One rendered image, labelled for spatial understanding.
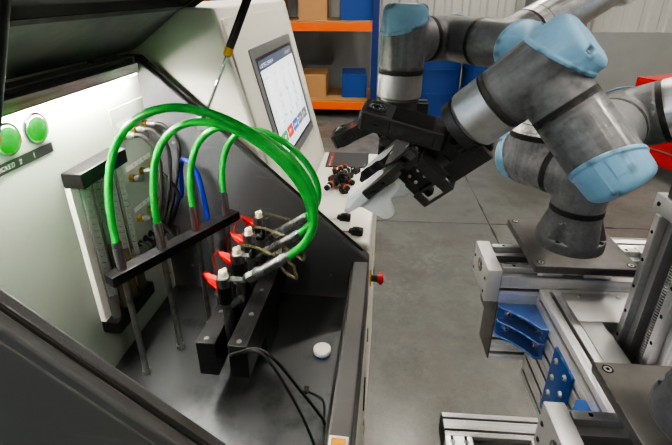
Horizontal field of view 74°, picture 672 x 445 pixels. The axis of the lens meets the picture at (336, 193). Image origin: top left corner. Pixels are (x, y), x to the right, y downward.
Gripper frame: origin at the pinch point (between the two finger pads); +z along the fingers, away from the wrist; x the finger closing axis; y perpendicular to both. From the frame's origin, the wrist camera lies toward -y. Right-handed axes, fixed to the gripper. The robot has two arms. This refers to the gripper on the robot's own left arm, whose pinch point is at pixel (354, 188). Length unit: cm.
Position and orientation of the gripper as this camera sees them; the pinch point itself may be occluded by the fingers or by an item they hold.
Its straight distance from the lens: 67.6
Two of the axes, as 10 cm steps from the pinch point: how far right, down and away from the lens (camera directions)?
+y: 7.3, 6.5, 2.0
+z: -6.1, 4.8, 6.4
